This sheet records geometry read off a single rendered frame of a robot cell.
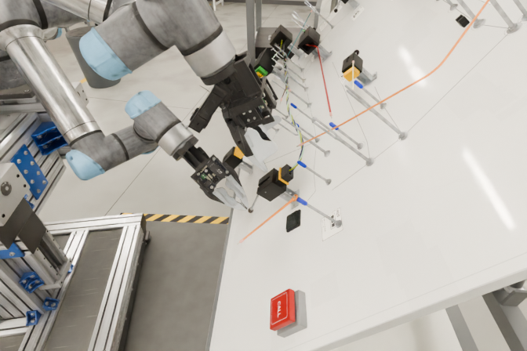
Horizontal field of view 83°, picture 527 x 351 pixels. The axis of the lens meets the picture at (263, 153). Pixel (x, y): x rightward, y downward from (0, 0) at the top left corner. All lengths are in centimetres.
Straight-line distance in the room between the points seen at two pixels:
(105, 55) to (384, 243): 48
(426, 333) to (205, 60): 82
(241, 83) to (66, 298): 151
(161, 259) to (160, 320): 36
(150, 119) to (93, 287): 121
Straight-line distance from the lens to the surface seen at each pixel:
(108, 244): 191
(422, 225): 45
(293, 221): 64
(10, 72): 134
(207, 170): 67
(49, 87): 81
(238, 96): 51
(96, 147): 76
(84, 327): 170
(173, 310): 182
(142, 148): 79
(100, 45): 49
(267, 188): 64
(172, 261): 197
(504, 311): 82
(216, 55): 46
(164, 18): 46
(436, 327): 97
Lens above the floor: 161
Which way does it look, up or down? 38 degrees down
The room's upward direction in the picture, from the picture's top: straight up
